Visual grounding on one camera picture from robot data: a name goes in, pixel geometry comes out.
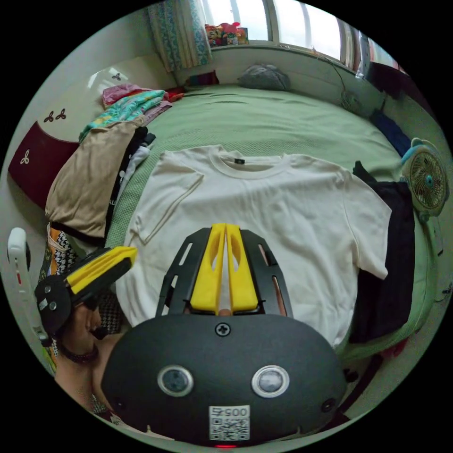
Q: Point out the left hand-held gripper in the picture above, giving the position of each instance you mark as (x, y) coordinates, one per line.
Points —
(53, 304)

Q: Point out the green bed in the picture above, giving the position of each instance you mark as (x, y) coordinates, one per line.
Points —
(265, 120)

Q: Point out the person's left hand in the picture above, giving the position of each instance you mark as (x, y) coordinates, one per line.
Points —
(85, 325)

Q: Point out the window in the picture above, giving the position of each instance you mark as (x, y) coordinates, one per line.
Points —
(293, 21)

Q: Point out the white t-shirt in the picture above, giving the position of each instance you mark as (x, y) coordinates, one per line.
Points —
(265, 198)

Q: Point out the patterned curtain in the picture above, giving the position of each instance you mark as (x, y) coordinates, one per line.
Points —
(178, 35)

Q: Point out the grey cushion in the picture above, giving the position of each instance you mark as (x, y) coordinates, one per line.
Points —
(263, 77)

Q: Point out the small white fan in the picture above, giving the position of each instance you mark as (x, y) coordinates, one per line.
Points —
(351, 102)

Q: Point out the teal table fan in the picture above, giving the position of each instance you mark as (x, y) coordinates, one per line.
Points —
(428, 184)

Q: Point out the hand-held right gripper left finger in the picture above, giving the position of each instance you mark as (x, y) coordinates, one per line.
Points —
(208, 272)

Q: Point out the black garment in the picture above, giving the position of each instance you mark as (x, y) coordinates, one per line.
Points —
(385, 283)

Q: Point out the white and maroon headboard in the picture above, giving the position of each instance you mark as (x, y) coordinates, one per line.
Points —
(39, 152)

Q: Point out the pile of clothes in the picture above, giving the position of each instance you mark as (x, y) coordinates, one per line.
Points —
(88, 184)

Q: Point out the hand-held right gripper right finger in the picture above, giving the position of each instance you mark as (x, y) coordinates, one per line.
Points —
(242, 276)

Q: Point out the person's left forearm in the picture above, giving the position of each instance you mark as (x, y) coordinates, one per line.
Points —
(81, 380)

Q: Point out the blue garment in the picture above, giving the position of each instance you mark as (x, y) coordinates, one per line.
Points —
(393, 134)

